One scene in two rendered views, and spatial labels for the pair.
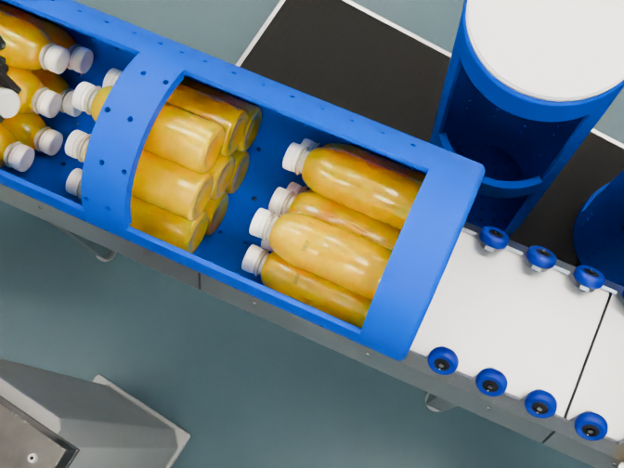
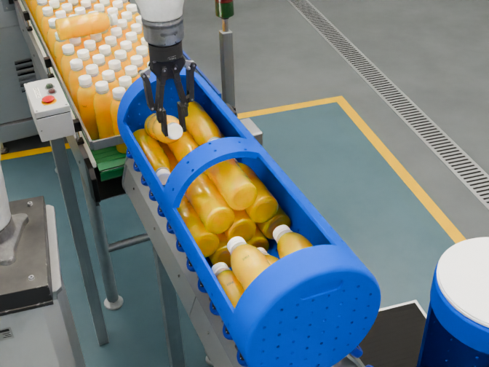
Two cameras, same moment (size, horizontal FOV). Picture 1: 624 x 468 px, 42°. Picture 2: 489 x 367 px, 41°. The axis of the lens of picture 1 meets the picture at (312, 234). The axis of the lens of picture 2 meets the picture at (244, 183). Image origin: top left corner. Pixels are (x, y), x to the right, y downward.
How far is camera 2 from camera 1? 75 cm
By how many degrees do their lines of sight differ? 42
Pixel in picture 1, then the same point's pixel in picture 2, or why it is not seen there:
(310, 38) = (395, 334)
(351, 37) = not seen: hidden behind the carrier
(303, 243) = (245, 255)
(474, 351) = not seen: outside the picture
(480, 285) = not seen: outside the picture
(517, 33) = (470, 274)
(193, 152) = (231, 186)
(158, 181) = (206, 196)
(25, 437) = (38, 269)
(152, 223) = (188, 222)
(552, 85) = (471, 307)
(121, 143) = (202, 157)
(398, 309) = (260, 294)
